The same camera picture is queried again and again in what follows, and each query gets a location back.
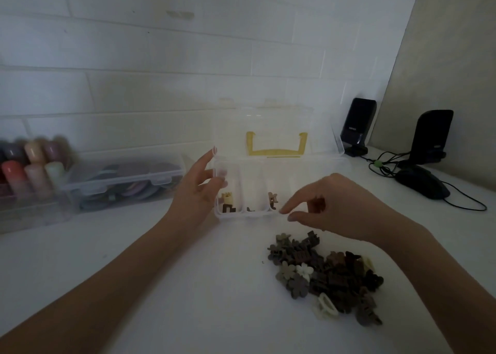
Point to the person's right hand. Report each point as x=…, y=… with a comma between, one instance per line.
x=348, y=206

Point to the person's left hand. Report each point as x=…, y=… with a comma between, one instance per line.
x=190, y=198

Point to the person's right thumb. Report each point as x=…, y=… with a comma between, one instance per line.
x=304, y=217

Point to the person's left thumb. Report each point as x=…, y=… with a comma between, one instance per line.
x=216, y=189

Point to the small brown hair clip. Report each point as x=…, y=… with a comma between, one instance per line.
x=316, y=205

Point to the clear plastic compartment organizer box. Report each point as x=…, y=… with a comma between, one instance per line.
x=279, y=125

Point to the person's left forearm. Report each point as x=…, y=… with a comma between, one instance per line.
x=97, y=291

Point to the person's right forearm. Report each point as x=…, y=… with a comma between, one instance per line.
x=441, y=288

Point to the beige claw hair clip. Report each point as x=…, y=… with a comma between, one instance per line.
x=227, y=198

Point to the dark brown claw hair clip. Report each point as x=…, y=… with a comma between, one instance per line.
x=228, y=208

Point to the light brown claw hair clip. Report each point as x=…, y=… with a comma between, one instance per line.
x=273, y=200

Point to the pile of small hair clips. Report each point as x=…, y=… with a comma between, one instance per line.
x=329, y=276

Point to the clear lidded storage box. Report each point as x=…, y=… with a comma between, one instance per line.
x=124, y=171

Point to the black desktop speaker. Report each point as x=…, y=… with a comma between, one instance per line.
x=431, y=134
x=358, y=121

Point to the black computer mouse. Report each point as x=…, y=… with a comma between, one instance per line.
x=422, y=181

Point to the clear open storage container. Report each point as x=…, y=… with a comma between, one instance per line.
x=35, y=214

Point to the group of pastel cylinders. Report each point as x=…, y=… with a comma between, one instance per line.
x=35, y=164

